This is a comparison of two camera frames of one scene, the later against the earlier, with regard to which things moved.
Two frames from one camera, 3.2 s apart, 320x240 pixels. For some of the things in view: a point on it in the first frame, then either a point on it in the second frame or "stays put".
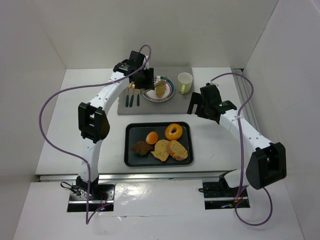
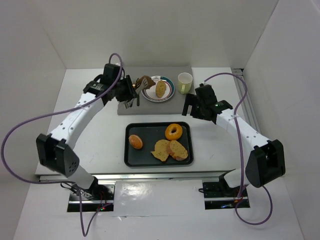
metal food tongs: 157,80 → 140,85
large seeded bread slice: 162,149 stays put
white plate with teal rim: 150,95 stays put
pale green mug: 184,80 stays put
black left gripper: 146,80 → 130,88
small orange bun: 152,138 → 135,141
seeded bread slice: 160,90 stays put
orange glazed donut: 173,131 stays put
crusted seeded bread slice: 176,150 stays put
